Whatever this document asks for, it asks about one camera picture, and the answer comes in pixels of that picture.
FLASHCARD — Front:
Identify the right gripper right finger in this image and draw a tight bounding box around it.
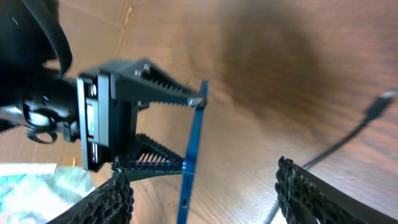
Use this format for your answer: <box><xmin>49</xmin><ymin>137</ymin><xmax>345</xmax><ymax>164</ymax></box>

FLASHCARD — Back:
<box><xmin>275</xmin><ymin>157</ymin><xmax>397</xmax><ymax>224</ymax></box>

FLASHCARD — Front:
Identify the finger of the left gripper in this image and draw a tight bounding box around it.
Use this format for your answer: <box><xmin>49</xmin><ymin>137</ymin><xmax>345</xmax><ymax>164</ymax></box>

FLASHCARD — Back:
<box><xmin>90</xmin><ymin>58</ymin><xmax>207</xmax><ymax>108</ymax></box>
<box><xmin>111</xmin><ymin>133</ymin><xmax>184</xmax><ymax>182</ymax></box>

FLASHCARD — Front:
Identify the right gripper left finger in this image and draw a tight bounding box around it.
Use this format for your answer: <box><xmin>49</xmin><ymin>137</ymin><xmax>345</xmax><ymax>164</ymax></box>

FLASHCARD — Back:
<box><xmin>48</xmin><ymin>169</ymin><xmax>134</xmax><ymax>224</ymax></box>

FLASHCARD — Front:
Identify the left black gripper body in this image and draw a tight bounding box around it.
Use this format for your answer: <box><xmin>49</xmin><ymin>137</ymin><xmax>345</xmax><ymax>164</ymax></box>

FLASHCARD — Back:
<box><xmin>76</xmin><ymin>71</ymin><xmax>138</xmax><ymax>172</ymax></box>

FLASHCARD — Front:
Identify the blue Galaxy smartphone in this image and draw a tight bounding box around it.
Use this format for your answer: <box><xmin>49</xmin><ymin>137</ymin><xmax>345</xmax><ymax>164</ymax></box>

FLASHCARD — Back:
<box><xmin>177</xmin><ymin>80</ymin><xmax>208</xmax><ymax>224</ymax></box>

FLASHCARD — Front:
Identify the black USB charging cable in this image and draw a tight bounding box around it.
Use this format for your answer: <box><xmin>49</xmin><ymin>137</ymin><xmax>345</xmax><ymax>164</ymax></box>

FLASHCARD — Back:
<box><xmin>263</xmin><ymin>89</ymin><xmax>398</xmax><ymax>224</ymax></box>

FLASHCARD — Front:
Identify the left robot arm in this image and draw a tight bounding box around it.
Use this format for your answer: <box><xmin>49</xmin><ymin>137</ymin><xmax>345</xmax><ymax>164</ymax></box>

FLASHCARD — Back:
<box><xmin>1</xmin><ymin>1</ymin><xmax>207</xmax><ymax>180</ymax></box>

